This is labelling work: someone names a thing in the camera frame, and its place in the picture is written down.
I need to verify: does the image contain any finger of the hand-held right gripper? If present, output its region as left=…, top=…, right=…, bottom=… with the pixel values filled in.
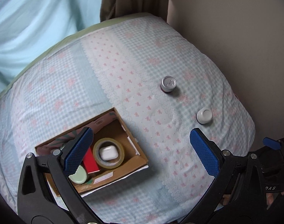
left=263, top=136, right=284, bottom=160

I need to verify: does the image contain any light blue hanging cloth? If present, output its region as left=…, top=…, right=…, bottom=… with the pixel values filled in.
left=0, top=0, right=103, bottom=94

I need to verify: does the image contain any silver tin can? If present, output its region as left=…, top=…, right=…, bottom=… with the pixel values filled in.
left=161, top=76, right=177, bottom=94

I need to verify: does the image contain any pale green round lid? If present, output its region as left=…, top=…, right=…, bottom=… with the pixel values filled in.
left=68, top=164, right=88, bottom=184

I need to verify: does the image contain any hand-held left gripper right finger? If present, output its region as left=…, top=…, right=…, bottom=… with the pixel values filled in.
left=190, top=128, right=267, bottom=224

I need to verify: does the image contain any red rectangular box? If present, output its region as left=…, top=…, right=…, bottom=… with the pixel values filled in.
left=82, top=148, right=101, bottom=174

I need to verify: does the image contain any small white round jar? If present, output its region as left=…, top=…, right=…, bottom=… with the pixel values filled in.
left=196, top=108, right=213, bottom=124

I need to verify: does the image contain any white earbud case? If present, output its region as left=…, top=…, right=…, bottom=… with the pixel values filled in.
left=99, top=146, right=118, bottom=161

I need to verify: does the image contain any checked floral bed sheet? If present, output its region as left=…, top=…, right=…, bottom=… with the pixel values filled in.
left=0, top=16, right=256, bottom=224

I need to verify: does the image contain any cardboard box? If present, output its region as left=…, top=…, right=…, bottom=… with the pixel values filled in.
left=35, top=107, right=149, bottom=197

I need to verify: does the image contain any clear tape roll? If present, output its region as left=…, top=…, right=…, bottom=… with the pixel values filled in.
left=93, top=138, right=125, bottom=169

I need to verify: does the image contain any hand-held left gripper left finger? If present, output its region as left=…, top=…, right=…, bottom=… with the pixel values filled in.
left=17, top=126, right=103, bottom=224

